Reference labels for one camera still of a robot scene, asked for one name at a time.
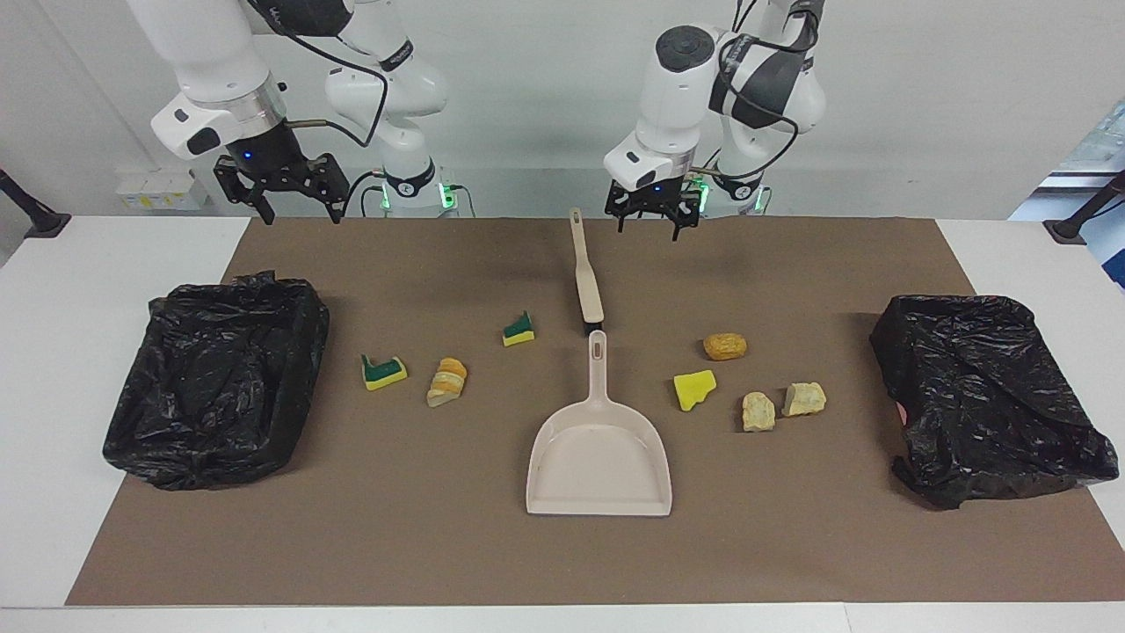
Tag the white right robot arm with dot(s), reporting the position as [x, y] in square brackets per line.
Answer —
[211, 53]

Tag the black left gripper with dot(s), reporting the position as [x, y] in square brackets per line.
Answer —
[655, 195]

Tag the brown bread roll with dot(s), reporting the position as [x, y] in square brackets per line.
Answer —
[725, 346]

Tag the beige plastic dustpan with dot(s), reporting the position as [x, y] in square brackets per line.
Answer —
[598, 466]

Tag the black bag lined bin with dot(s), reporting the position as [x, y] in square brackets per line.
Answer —
[984, 396]
[211, 387]

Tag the brown table mat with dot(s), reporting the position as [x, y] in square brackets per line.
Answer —
[439, 545]

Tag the pale bread chunk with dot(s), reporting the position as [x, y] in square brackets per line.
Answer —
[804, 399]
[758, 412]

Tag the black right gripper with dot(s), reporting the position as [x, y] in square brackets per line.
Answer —
[264, 154]

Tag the black stand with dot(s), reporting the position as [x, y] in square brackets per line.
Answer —
[44, 224]
[1068, 230]

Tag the notched green yellow sponge piece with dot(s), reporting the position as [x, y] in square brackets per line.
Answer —
[387, 376]

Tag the beige hand brush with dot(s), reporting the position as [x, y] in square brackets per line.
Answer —
[587, 290]

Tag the striped orange croissant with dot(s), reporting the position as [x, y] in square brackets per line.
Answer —
[448, 382]

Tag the small green yellow sponge piece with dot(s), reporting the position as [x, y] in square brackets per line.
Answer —
[518, 334]

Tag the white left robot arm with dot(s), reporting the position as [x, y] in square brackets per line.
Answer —
[677, 97]

